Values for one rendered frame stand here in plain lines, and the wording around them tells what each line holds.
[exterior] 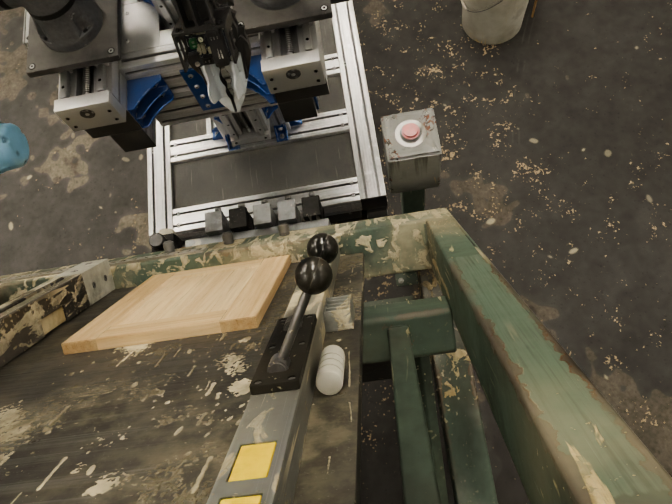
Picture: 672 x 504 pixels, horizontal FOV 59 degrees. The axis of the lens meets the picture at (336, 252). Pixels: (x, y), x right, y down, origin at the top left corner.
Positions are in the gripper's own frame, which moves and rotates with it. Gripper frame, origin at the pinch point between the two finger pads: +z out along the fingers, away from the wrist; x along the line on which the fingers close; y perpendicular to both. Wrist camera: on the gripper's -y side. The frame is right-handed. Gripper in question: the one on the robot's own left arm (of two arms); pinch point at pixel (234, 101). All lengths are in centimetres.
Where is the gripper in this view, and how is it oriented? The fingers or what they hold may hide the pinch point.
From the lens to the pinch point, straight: 93.1
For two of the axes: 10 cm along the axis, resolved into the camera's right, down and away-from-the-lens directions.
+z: 1.7, 7.3, 6.6
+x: 9.9, -1.5, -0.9
